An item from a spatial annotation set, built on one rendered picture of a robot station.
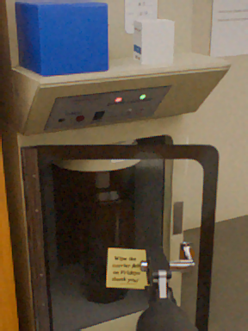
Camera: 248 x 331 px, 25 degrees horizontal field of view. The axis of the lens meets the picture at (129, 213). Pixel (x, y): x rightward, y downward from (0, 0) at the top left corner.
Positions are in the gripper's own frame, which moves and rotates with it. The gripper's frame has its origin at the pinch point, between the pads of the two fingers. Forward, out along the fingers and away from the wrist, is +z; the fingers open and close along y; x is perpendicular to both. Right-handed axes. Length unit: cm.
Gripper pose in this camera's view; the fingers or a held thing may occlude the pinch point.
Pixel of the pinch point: (155, 265)
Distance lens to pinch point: 91.3
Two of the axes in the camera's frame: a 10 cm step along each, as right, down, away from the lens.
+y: 0.0, -9.1, -4.0
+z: -0.3, -4.0, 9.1
